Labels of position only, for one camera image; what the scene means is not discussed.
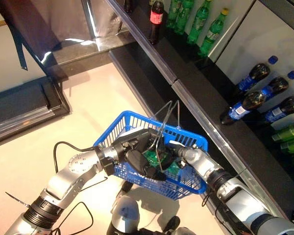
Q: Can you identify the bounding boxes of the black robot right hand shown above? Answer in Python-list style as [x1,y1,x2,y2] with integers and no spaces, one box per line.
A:
[158,142,185,172]

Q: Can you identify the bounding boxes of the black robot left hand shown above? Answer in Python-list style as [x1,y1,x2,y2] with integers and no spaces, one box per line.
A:
[111,128,167,182]

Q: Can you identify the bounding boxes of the blue plastic shopping basket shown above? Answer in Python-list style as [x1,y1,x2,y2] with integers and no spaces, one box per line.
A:
[93,99,209,202]

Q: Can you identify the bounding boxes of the silver robot left leg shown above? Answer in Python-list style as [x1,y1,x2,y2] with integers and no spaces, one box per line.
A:
[106,180,141,235]

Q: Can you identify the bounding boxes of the black robot waist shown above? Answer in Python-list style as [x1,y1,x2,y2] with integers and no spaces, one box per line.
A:
[137,227,168,235]

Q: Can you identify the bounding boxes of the black shelf base board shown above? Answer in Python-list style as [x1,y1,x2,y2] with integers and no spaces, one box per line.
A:
[109,45,226,235]
[0,75,71,145]

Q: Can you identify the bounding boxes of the dark stone ledge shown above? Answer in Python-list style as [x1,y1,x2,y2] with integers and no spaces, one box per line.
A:
[42,28,136,82]

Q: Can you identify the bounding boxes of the group of blue cap cola bottles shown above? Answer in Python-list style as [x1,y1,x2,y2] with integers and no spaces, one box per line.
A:
[215,0,294,132]

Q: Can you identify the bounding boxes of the row of green soda bottles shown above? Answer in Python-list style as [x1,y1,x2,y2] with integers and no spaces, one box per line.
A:
[183,0,257,62]

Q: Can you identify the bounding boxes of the black upright bar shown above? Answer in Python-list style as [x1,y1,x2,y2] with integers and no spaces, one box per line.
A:
[11,25,29,71]

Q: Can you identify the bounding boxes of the white shelf back panel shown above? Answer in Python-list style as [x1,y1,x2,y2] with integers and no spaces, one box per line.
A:
[0,0,48,96]

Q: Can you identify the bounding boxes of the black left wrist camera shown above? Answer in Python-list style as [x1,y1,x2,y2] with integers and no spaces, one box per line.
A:
[99,156,116,177]

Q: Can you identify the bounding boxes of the clear shelf price rail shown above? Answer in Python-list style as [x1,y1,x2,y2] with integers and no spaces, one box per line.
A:
[0,107,65,147]
[108,50,157,118]
[172,79,293,219]
[106,0,179,86]

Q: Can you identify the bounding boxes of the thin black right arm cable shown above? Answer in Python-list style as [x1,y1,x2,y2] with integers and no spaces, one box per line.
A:
[201,189,236,235]

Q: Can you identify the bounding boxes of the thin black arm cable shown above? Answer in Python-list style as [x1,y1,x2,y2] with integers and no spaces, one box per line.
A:
[201,189,236,235]
[50,141,108,235]

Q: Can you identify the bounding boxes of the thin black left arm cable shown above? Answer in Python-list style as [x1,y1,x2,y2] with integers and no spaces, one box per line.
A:
[50,141,108,235]

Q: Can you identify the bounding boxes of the silver metal corner post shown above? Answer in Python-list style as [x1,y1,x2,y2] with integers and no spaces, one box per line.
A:
[81,0,100,39]

